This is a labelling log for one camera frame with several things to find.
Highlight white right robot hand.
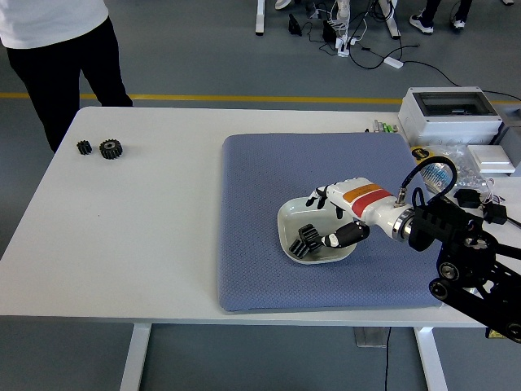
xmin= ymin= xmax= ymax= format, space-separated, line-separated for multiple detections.
xmin=305 ymin=177 xmax=404 ymax=248

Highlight large black gear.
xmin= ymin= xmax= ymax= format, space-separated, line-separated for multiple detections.
xmin=99 ymin=138 xmax=124 ymax=160
xmin=298 ymin=224 xmax=326 ymax=256

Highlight white square dish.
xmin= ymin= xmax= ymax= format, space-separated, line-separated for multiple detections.
xmin=277 ymin=195 xmax=359 ymax=266

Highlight small green terminal connectors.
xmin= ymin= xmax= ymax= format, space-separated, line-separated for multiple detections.
xmin=364 ymin=119 xmax=399 ymax=134

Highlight blue resistor strip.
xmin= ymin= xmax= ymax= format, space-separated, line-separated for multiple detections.
xmin=421 ymin=160 xmax=453 ymax=192

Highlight blue-grey textured mat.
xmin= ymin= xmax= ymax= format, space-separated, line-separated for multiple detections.
xmin=215 ymin=132 xmax=465 ymax=314

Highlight small black adapter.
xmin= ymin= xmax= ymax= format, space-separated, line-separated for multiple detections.
xmin=453 ymin=187 xmax=484 ymax=209

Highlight clear bag of metal parts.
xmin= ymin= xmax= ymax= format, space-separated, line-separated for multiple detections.
xmin=425 ymin=145 xmax=492 ymax=188

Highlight grey block under table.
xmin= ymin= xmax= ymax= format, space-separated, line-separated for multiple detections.
xmin=353 ymin=327 xmax=387 ymax=348

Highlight white power strip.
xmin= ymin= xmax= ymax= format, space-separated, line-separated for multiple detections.
xmin=335 ymin=34 xmax=352 ymax=58

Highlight white table leg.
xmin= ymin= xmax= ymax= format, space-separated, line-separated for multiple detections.
xmin=120 ymin=323 xmax=152 ymax=391
xmin=414 ymin=327 xmax=449 ymax=391

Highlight grey electrical enclosure box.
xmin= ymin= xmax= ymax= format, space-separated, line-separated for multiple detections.
xmin=397 ymin=86 xmax=505 ymax=147

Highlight red white wire bundle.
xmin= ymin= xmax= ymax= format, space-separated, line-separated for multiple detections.
xmin=482 ymin=178 xmax=506 ymax=204

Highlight black adapter with cord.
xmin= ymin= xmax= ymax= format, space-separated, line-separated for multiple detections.
xmin=482 ymin=203 xmax=521 ymax=227

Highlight white switch panel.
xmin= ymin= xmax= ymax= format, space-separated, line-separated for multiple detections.
xmin=466 ymin=144 xmax=516 ymax=174

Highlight black floor cable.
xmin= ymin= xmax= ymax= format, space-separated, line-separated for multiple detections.
xmin=348 ymin=40 xmax=521 ymax=103

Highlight black hanging cable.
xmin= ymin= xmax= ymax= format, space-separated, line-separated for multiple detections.
xmin=383 ymin=327 xmax=392 ymax=391

